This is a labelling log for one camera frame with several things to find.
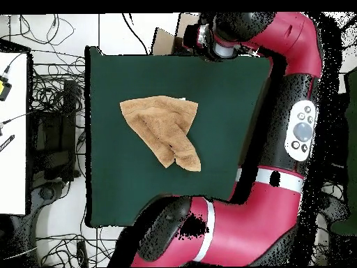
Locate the orange terry towel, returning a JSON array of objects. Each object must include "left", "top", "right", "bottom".
[{"left": 119, "top": 95, "right": 202, "bottom": 172}]

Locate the yellow emergency stop button box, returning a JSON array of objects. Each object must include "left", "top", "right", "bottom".
[{"left": 0, "top": 74, "right": 13, "bottom": 102}]

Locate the brown cardboard box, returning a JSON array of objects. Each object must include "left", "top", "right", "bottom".
[{"left": 151, "top": 12, "right": 200, "bottom": 56}]

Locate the black stand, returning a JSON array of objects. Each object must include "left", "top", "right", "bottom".
[{"left": 27, "top": 79, "right": 79, "bottom": 182}]

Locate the dark green table cloth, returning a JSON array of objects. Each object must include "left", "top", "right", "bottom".
[{"left": 84, "top": 45, "right": 275, "bottom": 228}]

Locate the black chair base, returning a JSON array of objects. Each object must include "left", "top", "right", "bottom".
[{"left": 320, "top": 192, "right": 351, "bottom": 224}]

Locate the black striped bar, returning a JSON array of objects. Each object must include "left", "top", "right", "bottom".
[{"left": 0, "top": 134, "right": 15, "bottom": 153}]

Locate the black power strip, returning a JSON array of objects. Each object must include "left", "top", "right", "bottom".
[{"left": 75, "top": 239, "right": 89, "bottom": 268}]

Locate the tangle of black floor cables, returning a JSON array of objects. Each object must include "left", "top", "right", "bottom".
[
  {"left": 36, "top": 231, "right": 123, "bottom": 268},
  {"left": 29, "top": 55, "right": 86, "bottom": 112}
]

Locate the black emergency stop cable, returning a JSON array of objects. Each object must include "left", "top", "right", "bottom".
[{"left": 2, "top": 52, "right": 26, "bottom": 77}]

